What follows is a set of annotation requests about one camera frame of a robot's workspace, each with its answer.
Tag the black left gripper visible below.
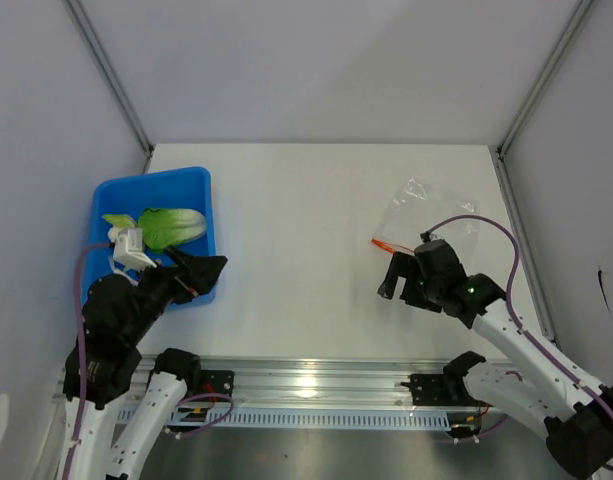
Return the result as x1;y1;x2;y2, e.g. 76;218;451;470
125;242;227;342

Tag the green lettuce leaf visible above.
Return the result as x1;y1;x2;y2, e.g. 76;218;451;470
138;208;207;252

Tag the clear zip top bag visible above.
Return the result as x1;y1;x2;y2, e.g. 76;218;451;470
371;178;480;260

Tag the white cauliflower with leaves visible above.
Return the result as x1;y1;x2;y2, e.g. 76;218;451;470
102;214;137;243

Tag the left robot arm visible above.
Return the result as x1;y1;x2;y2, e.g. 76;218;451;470
57;241;233;479

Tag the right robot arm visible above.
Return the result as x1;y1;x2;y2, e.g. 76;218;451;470
377;239;613;479

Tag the blue plastic bin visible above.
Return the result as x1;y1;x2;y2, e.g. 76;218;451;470
82;167;218;311

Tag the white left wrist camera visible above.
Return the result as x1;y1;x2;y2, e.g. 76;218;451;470
113;228;157;272

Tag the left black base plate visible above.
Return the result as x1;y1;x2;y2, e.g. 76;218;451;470
199;370;235;402

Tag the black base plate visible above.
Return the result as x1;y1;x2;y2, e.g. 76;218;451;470
199;370;235;402
400;374;478;407

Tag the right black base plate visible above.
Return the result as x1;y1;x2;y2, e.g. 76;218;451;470
400;374;478;407

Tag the aluminium mounting rail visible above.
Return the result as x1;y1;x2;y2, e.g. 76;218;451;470
201;356;449;410

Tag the white slotted cable duct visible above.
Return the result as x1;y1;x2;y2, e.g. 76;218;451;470
113;410;455;429

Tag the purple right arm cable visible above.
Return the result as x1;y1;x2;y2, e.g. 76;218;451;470
428;214;613;474

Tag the left aluminium frame post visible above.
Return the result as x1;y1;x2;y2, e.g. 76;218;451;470
62;0;155;174

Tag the aluminium frame post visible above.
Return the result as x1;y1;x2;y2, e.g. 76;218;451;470
489;0;597;341
62;0;155;174

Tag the right aluminium frame post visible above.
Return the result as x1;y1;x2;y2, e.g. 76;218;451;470
489;0;597;341

